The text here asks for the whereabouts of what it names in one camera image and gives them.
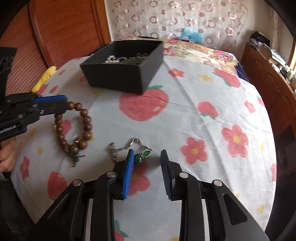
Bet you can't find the wooden side cabinet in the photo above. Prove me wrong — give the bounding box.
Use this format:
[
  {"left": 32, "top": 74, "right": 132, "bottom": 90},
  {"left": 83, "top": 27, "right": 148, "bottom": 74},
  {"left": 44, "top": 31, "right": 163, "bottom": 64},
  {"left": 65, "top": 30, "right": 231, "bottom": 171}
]
[{"left": 241, "top": 44, "right": 295, "bottom": 149}]

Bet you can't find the wooden wardrobe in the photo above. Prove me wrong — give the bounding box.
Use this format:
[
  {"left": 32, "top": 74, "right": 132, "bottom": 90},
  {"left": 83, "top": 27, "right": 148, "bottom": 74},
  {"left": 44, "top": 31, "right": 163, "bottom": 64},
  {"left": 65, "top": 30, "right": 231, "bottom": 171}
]
[{"left": 1, "top": 1, "right": 111, "bottom": 95}]

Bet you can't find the black jewelry box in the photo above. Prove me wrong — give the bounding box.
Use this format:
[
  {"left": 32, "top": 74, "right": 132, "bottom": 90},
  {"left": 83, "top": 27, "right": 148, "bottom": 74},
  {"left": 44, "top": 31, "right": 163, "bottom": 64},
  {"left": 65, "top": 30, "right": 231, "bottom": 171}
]
[{"left": 80, "top": 39, "right": 164, "bottom": 95}]

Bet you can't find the white pearl necklace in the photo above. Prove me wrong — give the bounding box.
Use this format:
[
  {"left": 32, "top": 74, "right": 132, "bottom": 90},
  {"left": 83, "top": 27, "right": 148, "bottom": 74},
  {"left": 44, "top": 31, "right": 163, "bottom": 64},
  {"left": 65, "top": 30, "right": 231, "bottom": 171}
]
[{"left": 102, "top": 54, "right": 121, "bottom": 64}]

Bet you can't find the green stone silver bracelet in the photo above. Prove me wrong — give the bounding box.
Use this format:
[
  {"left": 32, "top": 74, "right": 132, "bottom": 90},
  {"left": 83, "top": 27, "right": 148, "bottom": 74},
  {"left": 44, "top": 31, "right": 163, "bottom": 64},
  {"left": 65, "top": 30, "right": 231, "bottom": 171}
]
[{"left": 108, "top": 136, "right": 154, "bottom": 166}]

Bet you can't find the silver butterfly hair comb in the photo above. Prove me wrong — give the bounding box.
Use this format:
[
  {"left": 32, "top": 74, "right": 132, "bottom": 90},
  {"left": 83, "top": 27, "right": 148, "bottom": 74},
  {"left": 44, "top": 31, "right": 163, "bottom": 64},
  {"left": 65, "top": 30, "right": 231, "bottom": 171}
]
[{"left": 119, "top": 53, "right": 148, "bottom": 65}]

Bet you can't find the white fruit print sheet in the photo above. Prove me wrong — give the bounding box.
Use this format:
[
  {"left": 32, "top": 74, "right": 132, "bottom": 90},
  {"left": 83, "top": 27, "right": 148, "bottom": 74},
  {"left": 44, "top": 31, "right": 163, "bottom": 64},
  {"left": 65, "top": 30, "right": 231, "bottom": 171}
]
[{"left": 11, "top": 56, "right": 276, "bottom": 240}]

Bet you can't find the yellow plush toy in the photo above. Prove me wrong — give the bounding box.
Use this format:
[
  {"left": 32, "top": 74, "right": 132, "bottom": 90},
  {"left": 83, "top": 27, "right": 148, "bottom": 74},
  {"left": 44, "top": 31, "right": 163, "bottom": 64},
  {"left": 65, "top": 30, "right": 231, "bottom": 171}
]
[{"left": 31, "top": 66, "right": 57, "bottom": 93}]

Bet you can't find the clutter pile on cabinet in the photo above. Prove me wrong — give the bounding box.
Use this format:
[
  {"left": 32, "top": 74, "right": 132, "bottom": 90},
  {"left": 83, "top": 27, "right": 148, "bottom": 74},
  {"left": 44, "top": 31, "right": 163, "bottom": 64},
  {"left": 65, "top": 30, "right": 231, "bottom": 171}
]
[{"left": 248, "top": 31, "right": 295, "bottom": 84}]

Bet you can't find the blue plush toy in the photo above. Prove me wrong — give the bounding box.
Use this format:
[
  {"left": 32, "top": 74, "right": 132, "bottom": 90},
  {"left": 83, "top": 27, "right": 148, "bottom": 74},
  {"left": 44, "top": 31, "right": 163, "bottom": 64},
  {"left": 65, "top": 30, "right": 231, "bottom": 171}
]
[{"left": 179, "top": 28, "right": 203, "bottom": 44}]

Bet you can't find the circle pattern curtain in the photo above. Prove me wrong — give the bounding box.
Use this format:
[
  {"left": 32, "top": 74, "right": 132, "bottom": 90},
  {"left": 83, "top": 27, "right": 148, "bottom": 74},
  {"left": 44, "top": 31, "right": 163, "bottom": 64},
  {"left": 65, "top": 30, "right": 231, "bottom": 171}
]
[{"left": 104, "top": 0, "right": 248, "bottom": 49}]

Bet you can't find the person left hand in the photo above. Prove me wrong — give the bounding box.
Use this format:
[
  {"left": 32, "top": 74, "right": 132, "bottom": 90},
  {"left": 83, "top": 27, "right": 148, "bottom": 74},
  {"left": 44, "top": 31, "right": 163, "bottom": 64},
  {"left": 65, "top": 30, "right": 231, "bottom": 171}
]
[{"left": 0, "top": 138, "right": 16, "bottom": 172}]

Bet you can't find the floral quilt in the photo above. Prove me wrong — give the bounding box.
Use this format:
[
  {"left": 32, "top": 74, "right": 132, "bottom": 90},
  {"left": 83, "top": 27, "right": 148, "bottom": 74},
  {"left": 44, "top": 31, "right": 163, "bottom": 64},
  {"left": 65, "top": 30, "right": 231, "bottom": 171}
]
[{"left": 124, "top": 35, "right": 239, "bottom": 77}]

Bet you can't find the brown wooden bead bracelet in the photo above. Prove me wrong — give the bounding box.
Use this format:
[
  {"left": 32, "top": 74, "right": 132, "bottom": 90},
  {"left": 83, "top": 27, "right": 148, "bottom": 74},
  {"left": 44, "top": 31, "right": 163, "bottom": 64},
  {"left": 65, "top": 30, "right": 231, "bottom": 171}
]
[{"left": 54, "top": 100, "right": 93, "bottom": 168}]

